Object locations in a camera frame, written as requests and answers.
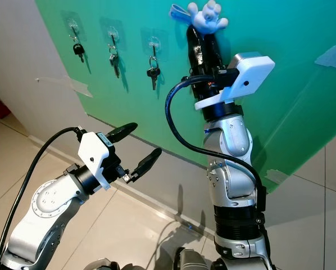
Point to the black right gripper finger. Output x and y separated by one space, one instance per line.
196 50
214 53

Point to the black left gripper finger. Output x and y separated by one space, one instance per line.
147 163
121 130

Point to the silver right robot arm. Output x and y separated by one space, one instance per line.
232 180

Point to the teal green hook board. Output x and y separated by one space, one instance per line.
134 112

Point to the clear adhesive hook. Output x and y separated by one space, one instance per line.
154 41
72 25
113 31

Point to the clear tape strip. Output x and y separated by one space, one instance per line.
78 87

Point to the silver key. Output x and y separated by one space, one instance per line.
114 59

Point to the black headed key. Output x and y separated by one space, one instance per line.
77 50

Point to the robot left leg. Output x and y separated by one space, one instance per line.
105 264

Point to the robot leg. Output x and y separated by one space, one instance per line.
105 264
195 261

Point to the robot right leg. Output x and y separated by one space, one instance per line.
195 261

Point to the pale blue tape patch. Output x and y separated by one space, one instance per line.
334 56

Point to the small clear tape piece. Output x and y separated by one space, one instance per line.
277 175

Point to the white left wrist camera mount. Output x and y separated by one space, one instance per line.
95 154

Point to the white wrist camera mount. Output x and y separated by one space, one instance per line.
252 73
95 154

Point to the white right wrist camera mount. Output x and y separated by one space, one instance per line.
252 73

